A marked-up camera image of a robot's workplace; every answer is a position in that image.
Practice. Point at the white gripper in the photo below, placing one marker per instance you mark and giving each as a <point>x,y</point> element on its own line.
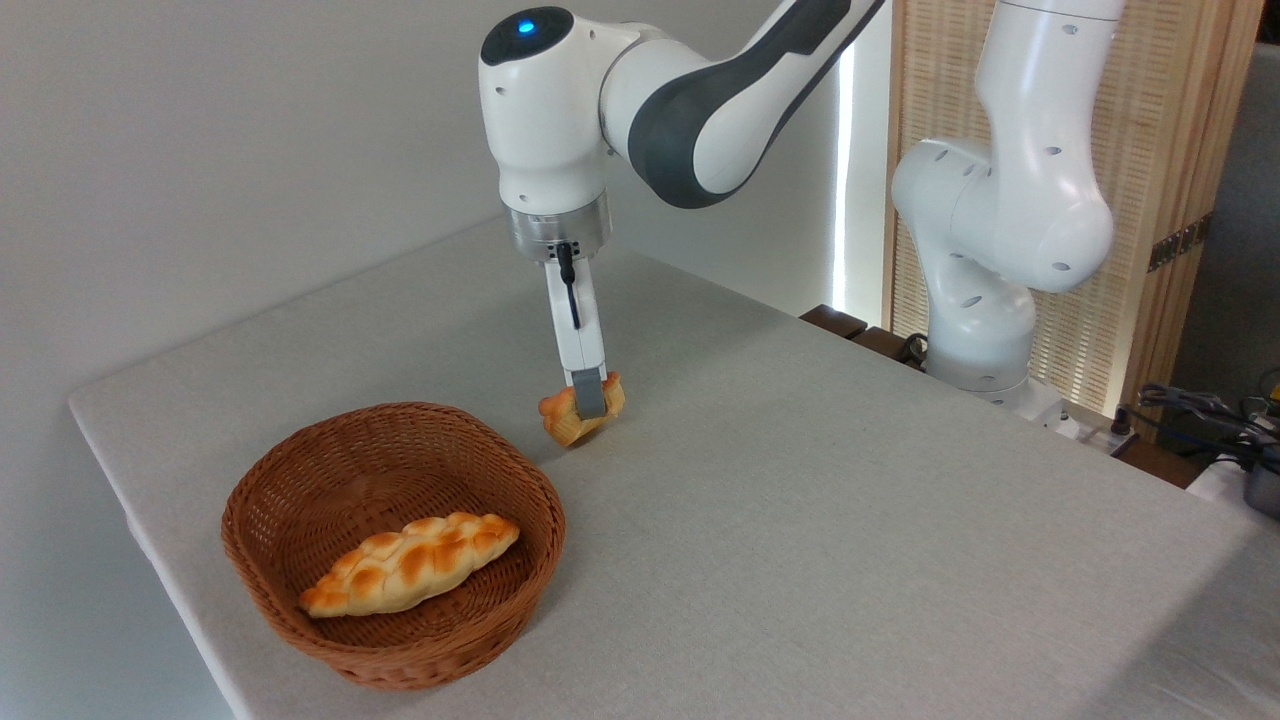
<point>588,345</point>

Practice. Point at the round golden bread roll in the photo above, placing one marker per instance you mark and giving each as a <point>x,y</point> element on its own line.
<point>560,425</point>

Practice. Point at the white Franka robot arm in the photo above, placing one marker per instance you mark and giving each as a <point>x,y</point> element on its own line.
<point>540,120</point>

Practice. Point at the long braided bread loaf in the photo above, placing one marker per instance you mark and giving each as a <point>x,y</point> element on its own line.
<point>410,565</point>

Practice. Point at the dark brown wooden block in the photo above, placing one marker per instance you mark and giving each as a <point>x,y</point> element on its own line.
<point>835,322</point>

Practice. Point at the grey tablecloth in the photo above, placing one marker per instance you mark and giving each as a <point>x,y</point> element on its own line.
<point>800,550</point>

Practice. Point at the brown wicker basket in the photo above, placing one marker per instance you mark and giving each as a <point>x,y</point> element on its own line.
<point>470,640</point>

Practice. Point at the white power strip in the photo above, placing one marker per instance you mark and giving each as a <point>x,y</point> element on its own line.
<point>1095,432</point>

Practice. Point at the metal screen hinge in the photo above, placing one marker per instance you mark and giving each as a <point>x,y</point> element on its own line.
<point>1180,243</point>

